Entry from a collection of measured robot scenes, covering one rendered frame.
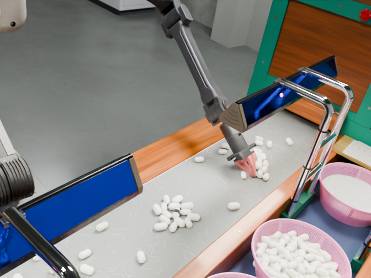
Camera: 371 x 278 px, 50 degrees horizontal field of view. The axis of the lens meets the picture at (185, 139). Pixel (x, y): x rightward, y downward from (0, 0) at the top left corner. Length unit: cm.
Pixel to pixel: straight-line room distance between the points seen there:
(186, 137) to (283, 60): 60
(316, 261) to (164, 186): 49
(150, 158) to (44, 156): 135
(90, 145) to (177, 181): 146
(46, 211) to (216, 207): 68
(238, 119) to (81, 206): 48
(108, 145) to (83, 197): 202
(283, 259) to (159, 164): 48
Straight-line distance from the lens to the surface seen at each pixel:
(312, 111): 173
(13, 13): 121
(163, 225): 111
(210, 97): 135
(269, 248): 119
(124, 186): 73
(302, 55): 178
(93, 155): 260
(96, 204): 70
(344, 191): 151
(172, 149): 138
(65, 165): 252
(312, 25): 174
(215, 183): 132
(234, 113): 101
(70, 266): 55
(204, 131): 152
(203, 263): 104
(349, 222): 146
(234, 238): 112
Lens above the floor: 155
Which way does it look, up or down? 33 degrees down
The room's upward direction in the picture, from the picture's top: 11 degrees clockwise
